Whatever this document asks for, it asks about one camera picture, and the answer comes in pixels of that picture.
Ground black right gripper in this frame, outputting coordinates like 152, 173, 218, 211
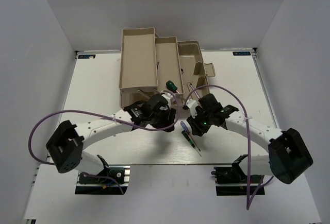
187, 108, 213, 137

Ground blue red handled screwdriver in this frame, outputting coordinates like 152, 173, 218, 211
180, 121, 191, 139

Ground black green precision screwdriver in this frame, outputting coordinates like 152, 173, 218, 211
181, 130, 201, 157

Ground stubby green screwdriver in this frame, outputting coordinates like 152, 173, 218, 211
166, 80, 184, 97

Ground beige plastic toolbox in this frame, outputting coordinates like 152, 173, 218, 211
119, 28, 215, 108

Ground small chrome wrench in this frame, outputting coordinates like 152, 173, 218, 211
188, 83, 200, 100

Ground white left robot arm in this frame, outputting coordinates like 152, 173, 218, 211
46, 93, 177, 182

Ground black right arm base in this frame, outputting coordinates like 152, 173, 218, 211
211, 154, 248, 184

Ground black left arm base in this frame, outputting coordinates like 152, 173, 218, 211
77, 167, 126, 185

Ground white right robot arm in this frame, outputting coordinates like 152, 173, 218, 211
184, 94, 314, 184

